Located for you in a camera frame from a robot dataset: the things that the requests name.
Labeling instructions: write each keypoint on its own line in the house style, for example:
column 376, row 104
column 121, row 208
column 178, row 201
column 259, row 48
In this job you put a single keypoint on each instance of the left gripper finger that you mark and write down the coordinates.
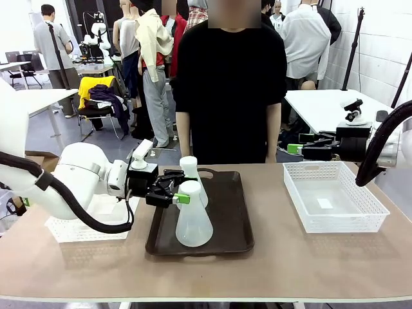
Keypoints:
column 161, row 198
column 170, row 177

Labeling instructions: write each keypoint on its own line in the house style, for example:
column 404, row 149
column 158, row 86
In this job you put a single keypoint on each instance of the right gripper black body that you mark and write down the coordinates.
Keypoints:
column 351, row 149

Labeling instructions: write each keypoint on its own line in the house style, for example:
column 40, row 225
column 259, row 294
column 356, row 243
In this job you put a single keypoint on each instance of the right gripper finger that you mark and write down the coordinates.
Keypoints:
column 322, row 137
column 318, row 153

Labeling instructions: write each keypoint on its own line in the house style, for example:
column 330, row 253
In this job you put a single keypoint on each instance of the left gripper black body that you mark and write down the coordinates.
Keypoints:
column 140, row 186

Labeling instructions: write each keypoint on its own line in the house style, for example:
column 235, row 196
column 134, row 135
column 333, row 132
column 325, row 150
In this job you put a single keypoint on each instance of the white plastic conical flask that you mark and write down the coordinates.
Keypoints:
column 193, row 225
column 190, row 167

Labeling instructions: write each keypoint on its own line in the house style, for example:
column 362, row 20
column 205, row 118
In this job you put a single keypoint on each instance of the person's left forearm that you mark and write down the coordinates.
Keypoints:
column 273, row 128

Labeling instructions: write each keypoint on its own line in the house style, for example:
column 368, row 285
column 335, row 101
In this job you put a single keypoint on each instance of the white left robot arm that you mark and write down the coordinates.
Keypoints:
column 80, row 167

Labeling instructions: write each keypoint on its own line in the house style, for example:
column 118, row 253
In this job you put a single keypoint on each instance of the person's right forearm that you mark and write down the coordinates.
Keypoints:
column 183, row 128

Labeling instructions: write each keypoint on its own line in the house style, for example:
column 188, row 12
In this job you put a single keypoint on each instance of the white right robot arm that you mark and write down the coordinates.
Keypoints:
column 402, row 145

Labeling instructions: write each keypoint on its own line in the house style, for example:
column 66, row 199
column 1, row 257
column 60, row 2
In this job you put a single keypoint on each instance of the person's right hand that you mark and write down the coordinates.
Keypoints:
column 184, row 152

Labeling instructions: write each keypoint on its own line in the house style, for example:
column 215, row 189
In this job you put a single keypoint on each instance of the person's left hand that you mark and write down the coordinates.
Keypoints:
column 272, row 156

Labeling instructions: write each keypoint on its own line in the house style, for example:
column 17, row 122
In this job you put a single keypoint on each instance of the white table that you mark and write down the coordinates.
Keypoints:
column 48, row 99
column 322, row 109

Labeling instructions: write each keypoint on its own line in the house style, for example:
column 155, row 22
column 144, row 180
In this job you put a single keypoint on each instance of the white perforated plastic basket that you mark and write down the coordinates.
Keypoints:
column 309, row 199
column 80, row 230

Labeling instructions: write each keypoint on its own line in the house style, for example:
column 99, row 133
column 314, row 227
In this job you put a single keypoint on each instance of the dark brown plastic tray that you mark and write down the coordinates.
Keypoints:
column 231, row 219

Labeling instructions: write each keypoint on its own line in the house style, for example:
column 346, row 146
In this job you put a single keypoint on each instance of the metal chair with clothes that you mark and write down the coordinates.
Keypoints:
column 96, row 114

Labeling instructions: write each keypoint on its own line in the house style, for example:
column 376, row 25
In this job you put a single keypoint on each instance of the black slanted stand leg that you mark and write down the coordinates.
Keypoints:
column 402, row 80

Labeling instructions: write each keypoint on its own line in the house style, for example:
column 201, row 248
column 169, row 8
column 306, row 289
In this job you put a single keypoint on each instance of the black light stand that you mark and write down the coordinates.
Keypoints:
column 354, row 48

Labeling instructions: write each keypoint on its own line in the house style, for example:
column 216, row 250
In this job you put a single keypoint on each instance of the mannequin in white shirt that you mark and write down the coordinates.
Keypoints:
column 305, row 42

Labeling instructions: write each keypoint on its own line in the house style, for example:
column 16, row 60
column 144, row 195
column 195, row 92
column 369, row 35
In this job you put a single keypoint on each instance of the purple garment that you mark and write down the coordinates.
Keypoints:
column 106, row 95

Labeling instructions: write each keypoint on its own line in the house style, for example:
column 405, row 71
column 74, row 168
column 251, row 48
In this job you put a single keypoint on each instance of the cardboard box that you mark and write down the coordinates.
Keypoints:
column 42, row 159

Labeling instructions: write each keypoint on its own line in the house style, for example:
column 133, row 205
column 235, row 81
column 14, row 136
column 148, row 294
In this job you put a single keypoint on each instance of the person in black shirt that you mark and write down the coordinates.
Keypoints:
column 231, row 90

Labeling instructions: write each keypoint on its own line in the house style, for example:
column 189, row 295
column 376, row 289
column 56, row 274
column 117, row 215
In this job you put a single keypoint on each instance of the yellow garment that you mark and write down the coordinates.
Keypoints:
column 85, row 85

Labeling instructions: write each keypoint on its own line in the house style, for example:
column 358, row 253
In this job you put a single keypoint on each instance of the mannequin in black jacket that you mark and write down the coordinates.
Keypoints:
column 333, row 22

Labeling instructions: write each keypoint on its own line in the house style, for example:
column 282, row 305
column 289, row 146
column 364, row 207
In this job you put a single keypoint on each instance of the mannequin with cream shirt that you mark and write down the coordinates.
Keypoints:
column 154, row 42

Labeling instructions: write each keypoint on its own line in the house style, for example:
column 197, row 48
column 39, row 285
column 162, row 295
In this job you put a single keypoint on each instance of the mannequin with grey tank top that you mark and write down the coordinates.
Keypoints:
column 127, row 42

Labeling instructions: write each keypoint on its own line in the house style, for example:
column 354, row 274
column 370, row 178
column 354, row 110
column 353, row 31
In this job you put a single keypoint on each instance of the black tripod pole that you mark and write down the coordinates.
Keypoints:
column 58, row 58

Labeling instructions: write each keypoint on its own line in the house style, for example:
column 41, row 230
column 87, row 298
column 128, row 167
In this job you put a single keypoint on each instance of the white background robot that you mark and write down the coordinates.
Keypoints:
column 98, row 32

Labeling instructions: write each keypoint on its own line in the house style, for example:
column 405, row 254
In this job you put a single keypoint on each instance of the person in plaid shirt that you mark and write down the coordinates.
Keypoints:
column 196, row 16

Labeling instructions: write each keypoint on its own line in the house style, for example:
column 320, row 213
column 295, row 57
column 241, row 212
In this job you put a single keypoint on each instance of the black office chair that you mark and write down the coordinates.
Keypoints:
column 27, row 66

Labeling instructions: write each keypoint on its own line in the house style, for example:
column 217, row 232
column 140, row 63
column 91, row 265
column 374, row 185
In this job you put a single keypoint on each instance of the man in grey shirt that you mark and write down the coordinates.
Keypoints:
column 48, row 45

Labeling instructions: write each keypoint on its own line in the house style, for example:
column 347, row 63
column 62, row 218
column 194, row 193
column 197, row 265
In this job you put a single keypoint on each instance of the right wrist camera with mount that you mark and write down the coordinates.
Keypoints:
column 352, row 132

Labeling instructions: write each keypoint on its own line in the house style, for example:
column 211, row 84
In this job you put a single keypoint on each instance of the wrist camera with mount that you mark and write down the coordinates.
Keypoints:
column 141, row 154
column 352, row 132

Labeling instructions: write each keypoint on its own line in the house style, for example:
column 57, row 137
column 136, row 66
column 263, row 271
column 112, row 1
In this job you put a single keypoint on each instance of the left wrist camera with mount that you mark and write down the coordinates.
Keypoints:
column 141, row 154

